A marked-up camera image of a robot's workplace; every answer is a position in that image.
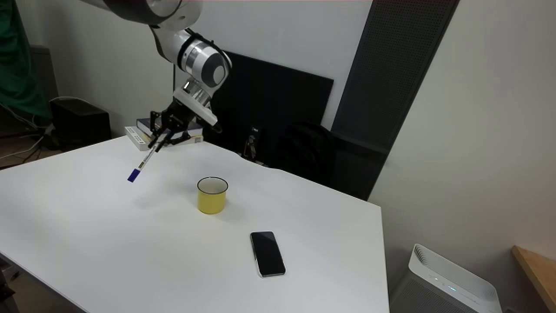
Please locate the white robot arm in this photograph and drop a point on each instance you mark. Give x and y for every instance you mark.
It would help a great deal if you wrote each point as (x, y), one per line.
(196, 54)

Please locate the small dark bottle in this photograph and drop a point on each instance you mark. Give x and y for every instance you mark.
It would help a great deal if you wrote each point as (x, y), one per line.
(252, 145)

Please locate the black smartphone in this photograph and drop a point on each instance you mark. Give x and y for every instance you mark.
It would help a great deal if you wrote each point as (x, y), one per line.
(266, 252)

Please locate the dark slanted wall panel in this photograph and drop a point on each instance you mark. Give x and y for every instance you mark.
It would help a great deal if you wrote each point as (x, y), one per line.
(388, 75)

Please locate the yellow enamel mug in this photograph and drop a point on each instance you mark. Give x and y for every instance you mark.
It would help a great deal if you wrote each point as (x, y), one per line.
(212, 199)

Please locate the black flat monitor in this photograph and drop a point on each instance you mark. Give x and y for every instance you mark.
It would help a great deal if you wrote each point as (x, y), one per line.
(278, 98)

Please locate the black speaker box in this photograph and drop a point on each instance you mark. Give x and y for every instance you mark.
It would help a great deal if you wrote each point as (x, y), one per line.
(80, 122)

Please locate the white marker with blue cap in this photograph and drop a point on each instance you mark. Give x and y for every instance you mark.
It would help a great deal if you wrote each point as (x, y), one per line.
(141, 166)

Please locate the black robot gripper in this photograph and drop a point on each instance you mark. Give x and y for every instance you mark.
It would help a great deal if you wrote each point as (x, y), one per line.
(184, 110)

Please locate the wooden side table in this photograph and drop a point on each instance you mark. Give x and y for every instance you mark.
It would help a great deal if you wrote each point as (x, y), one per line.
(539, 272)

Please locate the white plastic bin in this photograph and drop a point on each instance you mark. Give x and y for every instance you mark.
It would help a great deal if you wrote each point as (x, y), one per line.
(445, 287)

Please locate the green curtain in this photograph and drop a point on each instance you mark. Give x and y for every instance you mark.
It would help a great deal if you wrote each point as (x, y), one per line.
(17, 63)

